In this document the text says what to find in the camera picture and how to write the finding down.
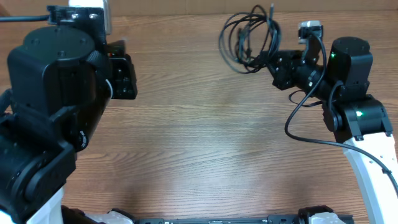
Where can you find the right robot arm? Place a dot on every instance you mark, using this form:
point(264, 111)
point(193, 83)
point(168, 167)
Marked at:
point(359, 122)

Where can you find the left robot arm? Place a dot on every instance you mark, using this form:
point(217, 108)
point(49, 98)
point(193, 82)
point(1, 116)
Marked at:
point(62, 79)

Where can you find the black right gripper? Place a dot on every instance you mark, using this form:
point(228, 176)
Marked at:
point(279, 70)

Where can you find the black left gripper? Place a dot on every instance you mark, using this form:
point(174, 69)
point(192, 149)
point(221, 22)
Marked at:
point(119, 68)

